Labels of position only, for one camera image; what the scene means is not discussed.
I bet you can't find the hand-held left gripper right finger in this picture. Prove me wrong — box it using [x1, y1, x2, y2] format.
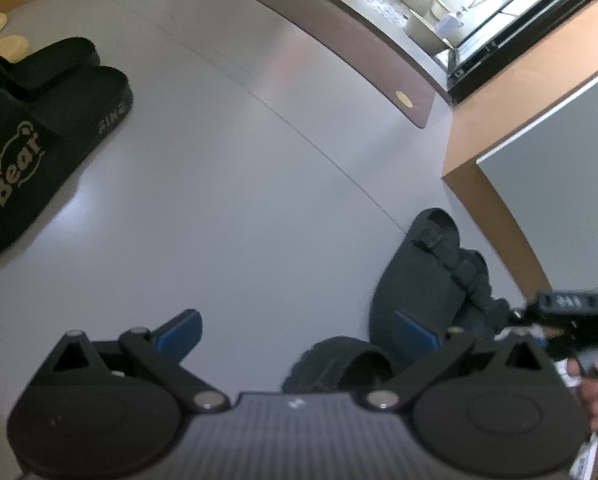
[366, 310, 560, 412]

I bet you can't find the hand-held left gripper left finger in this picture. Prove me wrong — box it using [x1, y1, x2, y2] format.
[44, 308, 230, 412]

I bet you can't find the black chunky clog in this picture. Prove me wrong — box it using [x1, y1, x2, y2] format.
[281, 337, 396, 396]

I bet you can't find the grey cabinet with brown plinth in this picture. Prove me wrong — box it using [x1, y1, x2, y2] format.
[441, 0, 598, 301]

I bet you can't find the black printed slide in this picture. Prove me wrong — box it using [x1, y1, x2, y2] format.
[0, 36, 101, 111]
[0, 65, 134, 259]

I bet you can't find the beige plastic basin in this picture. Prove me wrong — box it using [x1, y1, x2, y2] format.
[404, 10, 454, 57]

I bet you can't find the brown door mat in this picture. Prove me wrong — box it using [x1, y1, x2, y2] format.
[243, 0, 437, 131]

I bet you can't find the black door frame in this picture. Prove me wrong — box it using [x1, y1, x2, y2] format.
[446, 0, 598, 107]

